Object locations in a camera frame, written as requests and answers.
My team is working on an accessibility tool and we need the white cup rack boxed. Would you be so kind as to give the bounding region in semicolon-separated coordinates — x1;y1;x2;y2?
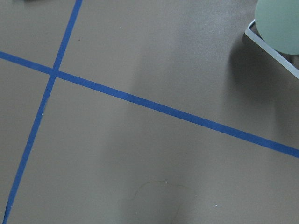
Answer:
244;19;299;80

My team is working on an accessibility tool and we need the green cup on rack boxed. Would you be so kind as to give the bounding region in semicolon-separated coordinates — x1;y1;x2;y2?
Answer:
255;0;299;55

